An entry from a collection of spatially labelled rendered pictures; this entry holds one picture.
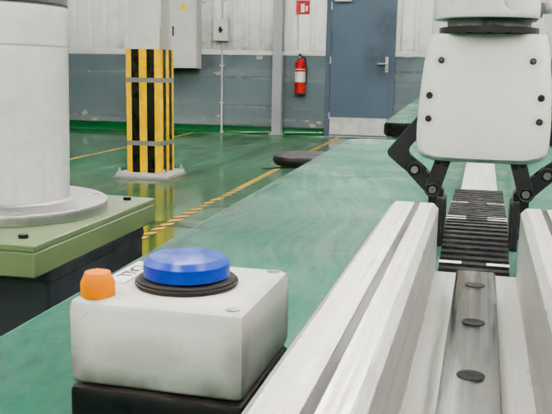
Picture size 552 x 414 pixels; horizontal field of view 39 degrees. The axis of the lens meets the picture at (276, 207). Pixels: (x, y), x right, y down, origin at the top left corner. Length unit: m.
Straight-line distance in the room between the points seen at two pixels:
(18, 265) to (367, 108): 10.99
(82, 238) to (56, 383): 0.28
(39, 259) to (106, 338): 0.28
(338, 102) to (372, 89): 0.54
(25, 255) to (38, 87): 0.17
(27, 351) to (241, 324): 0.18
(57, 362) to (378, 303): 0.24
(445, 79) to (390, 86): 10.87
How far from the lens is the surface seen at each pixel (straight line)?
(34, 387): 0.42
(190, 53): 11.89
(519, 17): 0.61
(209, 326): 0.33
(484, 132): 0.62
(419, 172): 0.64
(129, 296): 0.35
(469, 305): 0.36
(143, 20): 6.90
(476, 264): 0.60
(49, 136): 0.73
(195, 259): 0.36
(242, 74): 11.92
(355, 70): 11.56
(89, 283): 0.35
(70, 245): 0.67
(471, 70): 0.62
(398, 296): 0.27
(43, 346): 0.48
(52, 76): 0.73
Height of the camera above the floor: 0.94
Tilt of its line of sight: 10 degrees down
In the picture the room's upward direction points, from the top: 1 degrees clockwise
